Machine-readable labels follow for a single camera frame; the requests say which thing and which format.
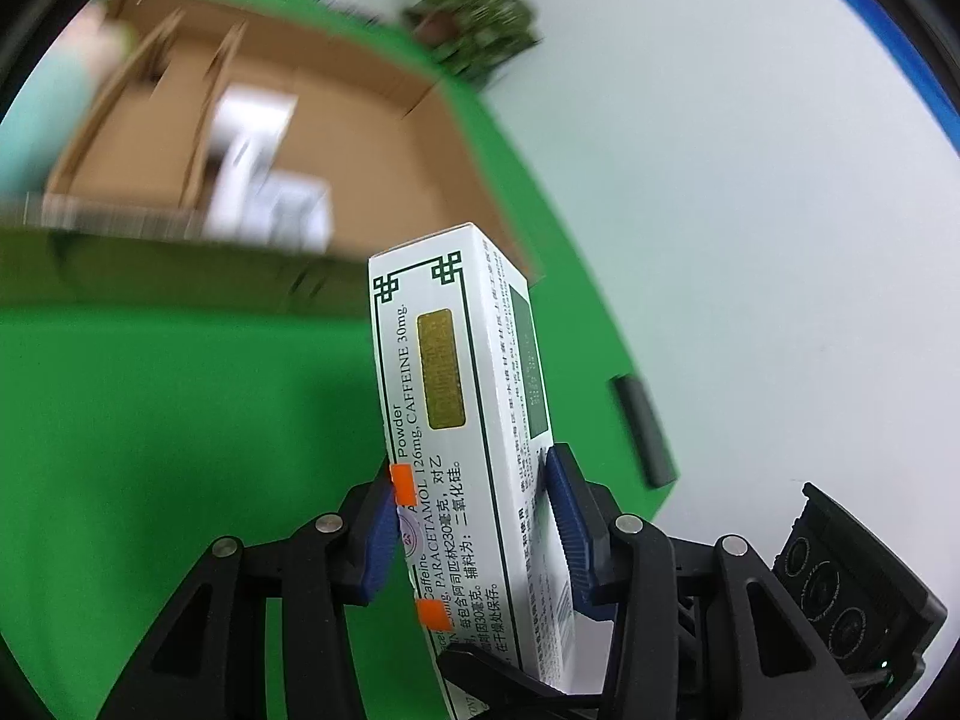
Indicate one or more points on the green tablecloth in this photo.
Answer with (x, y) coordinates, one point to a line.
(150, 427)

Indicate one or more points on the white handheld device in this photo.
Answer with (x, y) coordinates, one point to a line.
(244, 135)

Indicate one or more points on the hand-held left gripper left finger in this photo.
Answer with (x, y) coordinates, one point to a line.
(379, 540)

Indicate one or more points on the large cardboard box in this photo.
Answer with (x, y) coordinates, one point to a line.
(360, 127)

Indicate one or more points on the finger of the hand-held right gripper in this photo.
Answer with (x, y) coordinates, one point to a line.
(495, 679)

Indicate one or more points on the black rectangular device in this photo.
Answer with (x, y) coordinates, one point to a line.
(645, 427)

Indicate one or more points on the light blue plush toy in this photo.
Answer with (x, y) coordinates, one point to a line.
(45, 127)

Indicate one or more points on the battery pack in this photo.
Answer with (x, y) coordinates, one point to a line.
(300, 210)

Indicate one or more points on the potted green plant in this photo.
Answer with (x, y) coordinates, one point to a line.
(480, 7)

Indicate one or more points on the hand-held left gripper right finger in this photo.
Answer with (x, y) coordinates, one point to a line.
(566, 532)

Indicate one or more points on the white medicine box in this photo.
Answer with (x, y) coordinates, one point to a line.
(465, 465)

